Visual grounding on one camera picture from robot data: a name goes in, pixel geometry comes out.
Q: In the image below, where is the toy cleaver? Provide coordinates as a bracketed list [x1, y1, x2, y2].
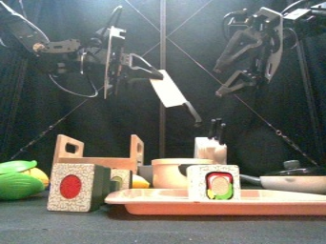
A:
[150, 69, 204, 128]

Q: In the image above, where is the white knife block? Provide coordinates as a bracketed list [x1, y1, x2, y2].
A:
[194, 136, 230, 166]

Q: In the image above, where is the black pan lid with knob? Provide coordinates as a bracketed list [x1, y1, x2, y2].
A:
[263, 159, 326, 177]

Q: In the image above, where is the beige toy pot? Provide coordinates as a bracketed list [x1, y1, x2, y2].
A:
[150, 157, 215, 190]

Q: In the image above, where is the small sushi block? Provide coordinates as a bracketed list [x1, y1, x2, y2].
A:
[110, 168, 134, 192]

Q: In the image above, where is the sushi block, green red filling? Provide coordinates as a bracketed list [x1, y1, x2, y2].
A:
[186, 164, 243, 202]

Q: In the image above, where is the yellow toy fruit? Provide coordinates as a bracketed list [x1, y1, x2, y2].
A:
[130, 173, 151, 190]

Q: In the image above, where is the toy frying pan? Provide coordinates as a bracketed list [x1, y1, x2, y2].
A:
[238, 173, 326, 195]

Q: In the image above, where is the sushi block, red centre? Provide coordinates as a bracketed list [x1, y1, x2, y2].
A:
[45, 162, 114, 214]

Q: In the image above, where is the pink plastic tray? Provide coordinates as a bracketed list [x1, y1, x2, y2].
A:
[103, 187, 326, 217]

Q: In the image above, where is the toy corn, green husk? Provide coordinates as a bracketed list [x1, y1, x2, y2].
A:
[0, 159, 51, 202]

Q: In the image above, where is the vertical metal frame pole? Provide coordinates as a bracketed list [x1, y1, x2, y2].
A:
[158, 0, 168, 159]

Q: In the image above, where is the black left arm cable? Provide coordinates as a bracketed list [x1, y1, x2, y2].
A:
[47, 50, 100, 99]

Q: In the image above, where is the black-handled toy knife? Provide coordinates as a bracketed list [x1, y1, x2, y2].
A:
[218, 122, 228, 146]

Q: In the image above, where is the wooden crate with handles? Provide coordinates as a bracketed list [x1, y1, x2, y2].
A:
[52, 133, 147, 175]

